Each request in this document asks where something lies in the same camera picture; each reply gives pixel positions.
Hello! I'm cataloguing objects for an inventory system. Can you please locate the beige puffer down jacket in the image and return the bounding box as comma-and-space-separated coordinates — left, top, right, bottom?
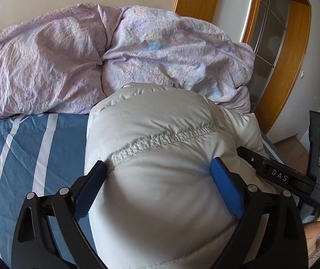
85, 83, 277, 268

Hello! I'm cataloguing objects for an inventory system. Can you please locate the person right hand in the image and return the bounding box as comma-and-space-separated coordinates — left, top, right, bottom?
304, 221, 320, 256

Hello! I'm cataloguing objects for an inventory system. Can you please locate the blue white bed sheet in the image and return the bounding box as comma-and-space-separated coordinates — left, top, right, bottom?
0, 114, 88, 265

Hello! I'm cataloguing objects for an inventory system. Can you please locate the pink floral duvet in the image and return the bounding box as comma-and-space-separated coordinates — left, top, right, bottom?
0, 4, 255, 119

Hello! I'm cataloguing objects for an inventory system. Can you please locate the wooden door frame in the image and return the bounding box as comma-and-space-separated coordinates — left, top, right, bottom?
172, 0, 312, 135

